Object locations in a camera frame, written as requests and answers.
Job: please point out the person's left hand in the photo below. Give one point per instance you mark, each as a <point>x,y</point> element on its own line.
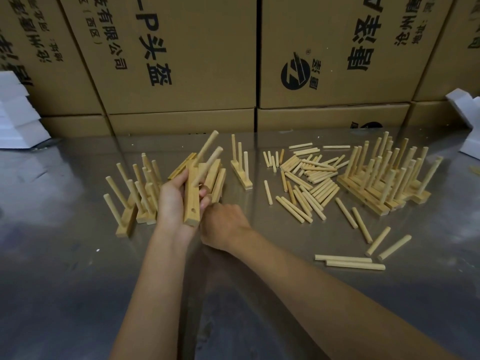
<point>168,209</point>

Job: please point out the person's right hand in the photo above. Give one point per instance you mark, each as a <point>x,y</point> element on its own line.
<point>225,224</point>

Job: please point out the pile of drilled wooden bars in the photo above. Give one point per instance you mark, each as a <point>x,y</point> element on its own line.
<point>180,166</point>

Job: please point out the pile of wooden dowels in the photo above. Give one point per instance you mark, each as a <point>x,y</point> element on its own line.
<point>318,187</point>

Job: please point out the person's left forearm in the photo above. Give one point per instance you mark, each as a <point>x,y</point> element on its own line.
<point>150,296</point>

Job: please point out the person's right forearm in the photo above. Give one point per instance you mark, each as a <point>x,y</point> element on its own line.
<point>318,296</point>

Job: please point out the stack of white foam blocks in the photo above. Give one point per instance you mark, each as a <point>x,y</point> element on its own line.
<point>468,146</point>
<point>18,123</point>

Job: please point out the shiny metal table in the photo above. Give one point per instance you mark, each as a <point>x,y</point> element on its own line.
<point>56,277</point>

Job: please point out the stack of brown cardboard boxes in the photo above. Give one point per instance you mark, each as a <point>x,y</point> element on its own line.
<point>187,52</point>

